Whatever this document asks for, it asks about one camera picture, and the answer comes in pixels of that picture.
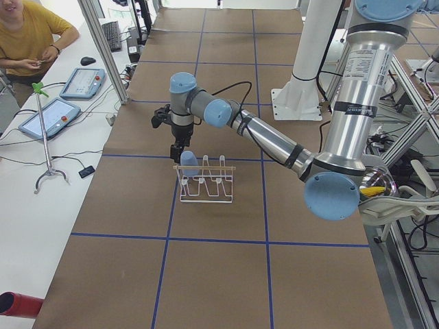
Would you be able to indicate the light blue plastic cup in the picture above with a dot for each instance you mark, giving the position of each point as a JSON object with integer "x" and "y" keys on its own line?
{"x": 188, "y": 159}

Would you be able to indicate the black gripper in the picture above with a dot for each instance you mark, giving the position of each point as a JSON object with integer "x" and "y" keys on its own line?
{"x": 180, "y": 133}

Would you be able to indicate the near blue teach pendant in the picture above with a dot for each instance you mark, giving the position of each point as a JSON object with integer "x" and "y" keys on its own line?
{"x": 56, "y": 115}

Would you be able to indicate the black keyboard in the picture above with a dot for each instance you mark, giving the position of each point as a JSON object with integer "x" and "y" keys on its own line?
{"x": 112, "y": 35}

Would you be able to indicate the person in yellow shirt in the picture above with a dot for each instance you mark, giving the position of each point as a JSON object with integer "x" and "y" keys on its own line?
{"x": 32, "y": 38}

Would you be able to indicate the small black device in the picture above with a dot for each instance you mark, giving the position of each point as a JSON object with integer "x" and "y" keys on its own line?
{"x": 87, "y": 171}

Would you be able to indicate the metal stand with green clip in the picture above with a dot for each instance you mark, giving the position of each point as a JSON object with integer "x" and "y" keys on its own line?
{"x": 51, "y": 171}

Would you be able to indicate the aluminium frame post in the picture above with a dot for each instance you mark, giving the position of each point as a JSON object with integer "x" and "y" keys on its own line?
{"x": 90, "y": 15}

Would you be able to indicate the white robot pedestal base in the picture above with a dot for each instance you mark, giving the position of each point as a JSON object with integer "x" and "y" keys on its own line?
{"x": 298, "y": 100}

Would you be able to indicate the blue teach pendant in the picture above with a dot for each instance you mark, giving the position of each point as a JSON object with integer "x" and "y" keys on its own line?
{"x": 83, "y": 84}
{"x": 56, "y": 115}

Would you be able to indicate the white wire cup holder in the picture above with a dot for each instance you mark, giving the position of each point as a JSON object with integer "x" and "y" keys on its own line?
{"x": 213, "y": 184}

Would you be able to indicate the red cylinder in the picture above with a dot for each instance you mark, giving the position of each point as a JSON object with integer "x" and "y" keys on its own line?
{"x": 19, "y": 305}

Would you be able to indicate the small metal cup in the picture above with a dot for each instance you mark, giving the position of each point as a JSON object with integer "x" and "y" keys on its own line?
{"x": 110, "y": 117}

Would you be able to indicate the far blue teach pendant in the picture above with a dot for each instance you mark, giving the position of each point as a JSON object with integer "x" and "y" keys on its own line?
{"x": 83, "y": 84}

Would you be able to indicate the black computer mouse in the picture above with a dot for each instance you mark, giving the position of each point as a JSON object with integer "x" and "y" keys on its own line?
{"x": 85, "y": 61}

